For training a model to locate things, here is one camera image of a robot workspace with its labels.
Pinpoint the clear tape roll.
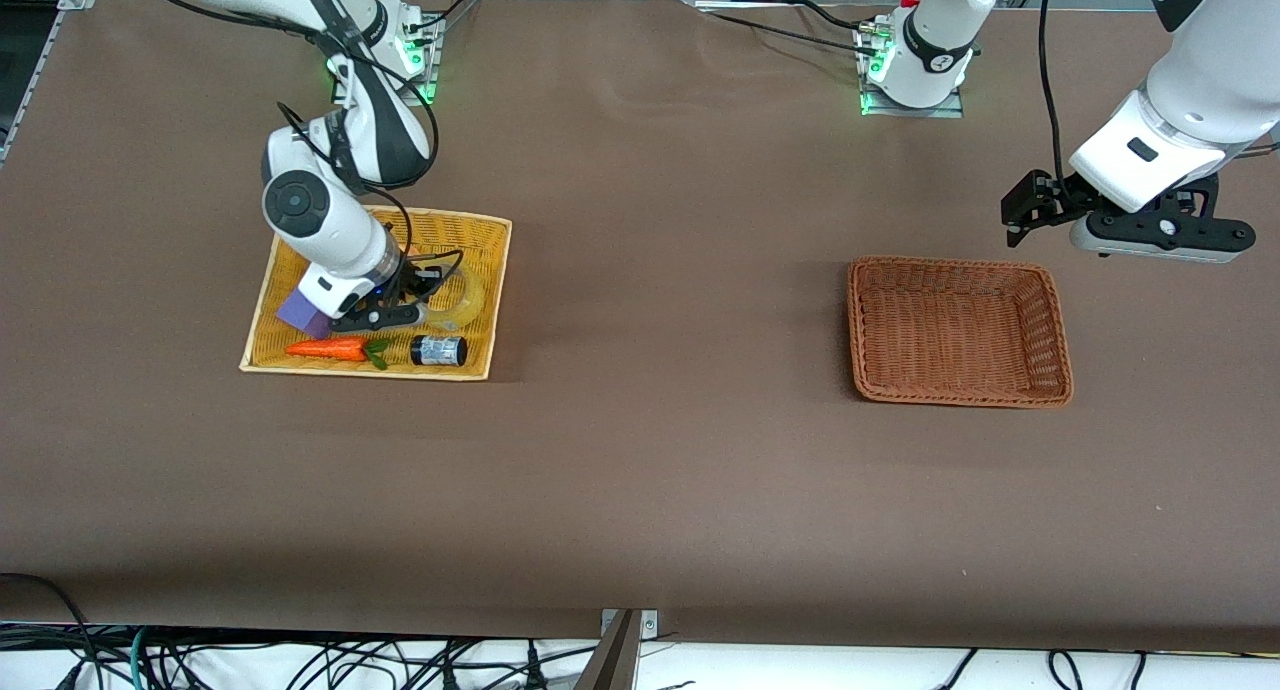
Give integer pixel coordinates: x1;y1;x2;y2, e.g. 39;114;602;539
405;260;488;332

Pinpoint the small black jar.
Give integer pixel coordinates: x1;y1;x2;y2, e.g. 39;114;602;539
410;335;469;368

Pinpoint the yellow wicker basket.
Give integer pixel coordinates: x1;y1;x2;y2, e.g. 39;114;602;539
238;203;514;382

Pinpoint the orange toy carrot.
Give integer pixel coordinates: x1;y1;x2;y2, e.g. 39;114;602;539
283;336;395;371

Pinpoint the purple foam block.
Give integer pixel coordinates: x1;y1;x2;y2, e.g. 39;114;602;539
276;288;336;341

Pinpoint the brown wicker basket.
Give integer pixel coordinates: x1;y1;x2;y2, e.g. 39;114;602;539
847;256;1076;410

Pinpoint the large table cover cloth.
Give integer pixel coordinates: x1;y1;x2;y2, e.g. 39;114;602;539
0;0;1280;653

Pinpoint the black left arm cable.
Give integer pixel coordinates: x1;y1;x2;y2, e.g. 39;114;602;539
1038;0;1077;187

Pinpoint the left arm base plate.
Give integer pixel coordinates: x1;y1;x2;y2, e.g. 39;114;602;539
858;25;967;119

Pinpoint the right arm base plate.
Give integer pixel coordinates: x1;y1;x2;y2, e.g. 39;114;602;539
330;15;443;106

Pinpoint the black table cable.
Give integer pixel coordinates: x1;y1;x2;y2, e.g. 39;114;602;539
405;0;483;33
697;8;873;53
795;0;873;33

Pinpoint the metal table clamp bracket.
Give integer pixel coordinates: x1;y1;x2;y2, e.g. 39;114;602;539
575;608;661;690

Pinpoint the thick black floor cable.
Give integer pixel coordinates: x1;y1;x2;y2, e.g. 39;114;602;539
0;572;101;690

